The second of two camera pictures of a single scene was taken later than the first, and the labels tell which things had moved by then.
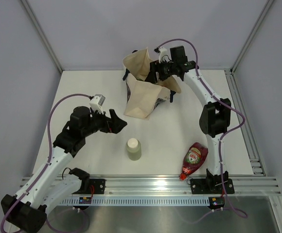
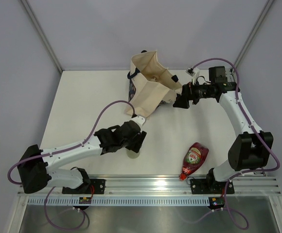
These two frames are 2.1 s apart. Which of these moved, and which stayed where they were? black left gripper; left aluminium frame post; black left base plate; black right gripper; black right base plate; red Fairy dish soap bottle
Moved: black left gripper; black right gripper
Stayed: black right base plate; left aluminium frame post; red Fairy dish soap bottle; black left base plate
